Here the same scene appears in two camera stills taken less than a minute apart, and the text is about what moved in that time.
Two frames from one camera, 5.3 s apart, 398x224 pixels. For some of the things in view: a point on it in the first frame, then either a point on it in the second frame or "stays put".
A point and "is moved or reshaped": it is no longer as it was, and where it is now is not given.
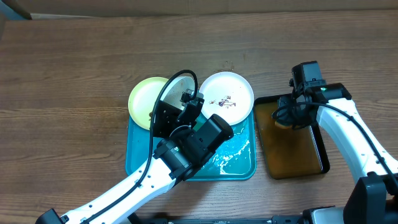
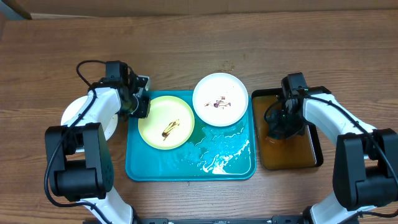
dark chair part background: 16,7 stays put
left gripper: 163,120 -> 143,111
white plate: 173,93 -> 109,127
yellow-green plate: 142,98 is moved or reshaped
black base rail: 275,219 stays put
